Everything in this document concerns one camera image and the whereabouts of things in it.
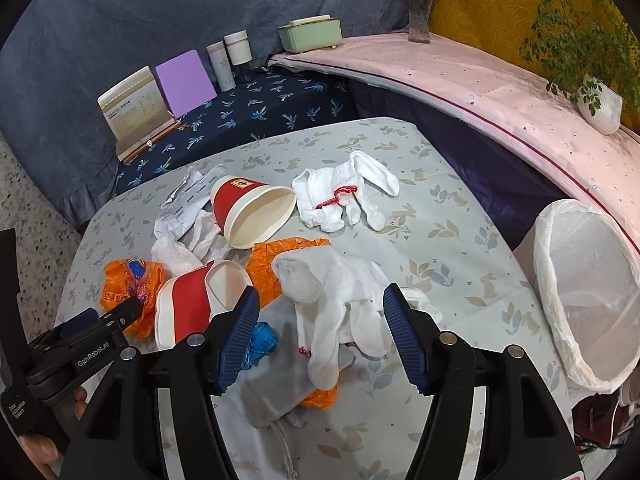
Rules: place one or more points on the bin with white plastic liner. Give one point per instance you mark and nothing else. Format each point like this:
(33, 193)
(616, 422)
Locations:
(585, 280)

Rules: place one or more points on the crushed red paper cup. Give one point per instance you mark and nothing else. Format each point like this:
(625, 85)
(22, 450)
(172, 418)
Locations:
(187, 295)

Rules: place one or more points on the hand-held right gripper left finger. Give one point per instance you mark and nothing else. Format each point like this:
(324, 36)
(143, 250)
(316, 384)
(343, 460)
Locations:
(240, 340)

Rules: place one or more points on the orange plastic bag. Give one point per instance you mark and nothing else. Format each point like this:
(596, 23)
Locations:
(262, 270)

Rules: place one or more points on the cream desk calendar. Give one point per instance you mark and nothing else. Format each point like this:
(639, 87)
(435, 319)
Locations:
(135, 105)

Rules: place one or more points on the pale rabbit print tablecloth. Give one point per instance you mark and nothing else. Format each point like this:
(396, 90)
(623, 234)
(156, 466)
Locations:
(450, 240)

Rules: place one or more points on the yellow patterned cloth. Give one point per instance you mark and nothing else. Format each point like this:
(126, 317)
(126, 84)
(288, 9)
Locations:
(475, 5)

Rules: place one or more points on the crumpled white plastic film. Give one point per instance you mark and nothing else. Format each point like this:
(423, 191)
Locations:
(172, 252)

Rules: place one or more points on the dark purple cloth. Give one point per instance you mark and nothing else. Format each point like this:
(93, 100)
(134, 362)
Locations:
(430, 125)

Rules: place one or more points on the navy palm print cloth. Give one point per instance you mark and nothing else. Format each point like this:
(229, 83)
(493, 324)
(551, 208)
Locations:
(260, 105)

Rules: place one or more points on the crumpled white paper receipt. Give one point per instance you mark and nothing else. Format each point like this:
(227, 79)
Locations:
(185, 195)

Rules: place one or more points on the person's left hand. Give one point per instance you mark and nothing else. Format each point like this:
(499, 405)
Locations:
(82, 405)

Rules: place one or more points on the purple board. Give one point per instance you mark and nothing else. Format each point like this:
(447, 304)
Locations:
(185, 82)

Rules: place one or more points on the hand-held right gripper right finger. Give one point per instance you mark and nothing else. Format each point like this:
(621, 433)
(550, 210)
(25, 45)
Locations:
(405, 335)

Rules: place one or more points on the brown notebook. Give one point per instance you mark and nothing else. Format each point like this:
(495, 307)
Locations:
(150, 142)

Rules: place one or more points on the pink cloth with red stripe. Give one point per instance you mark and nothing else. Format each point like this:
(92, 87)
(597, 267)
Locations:
(475, 85)

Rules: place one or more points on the orange snack wrapper blue print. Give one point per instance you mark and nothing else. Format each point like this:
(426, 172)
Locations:
(127, 285)

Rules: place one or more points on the white tube bottle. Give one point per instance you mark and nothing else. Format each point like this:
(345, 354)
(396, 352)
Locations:
(221, 67)

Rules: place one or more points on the green plant in white pot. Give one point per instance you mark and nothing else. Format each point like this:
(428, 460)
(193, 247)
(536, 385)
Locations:
(600, 105)

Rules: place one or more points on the pale green tissue box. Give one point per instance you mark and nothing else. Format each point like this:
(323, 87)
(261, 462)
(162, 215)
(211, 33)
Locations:
(310, 35)

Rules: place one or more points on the blue-grey fabric cover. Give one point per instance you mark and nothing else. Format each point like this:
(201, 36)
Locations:
(150, 10)

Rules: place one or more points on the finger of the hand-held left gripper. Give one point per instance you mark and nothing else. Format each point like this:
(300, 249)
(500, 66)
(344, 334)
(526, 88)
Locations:
(80, 322)
(125, 312)

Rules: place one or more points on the crumpled blue wrapper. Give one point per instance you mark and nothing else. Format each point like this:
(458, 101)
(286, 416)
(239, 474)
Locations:
(262, 342)

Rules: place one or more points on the white knit glove red cuff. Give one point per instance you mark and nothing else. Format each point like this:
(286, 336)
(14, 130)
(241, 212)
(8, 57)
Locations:
(312, 195)
(350, 330)
(365, 180)

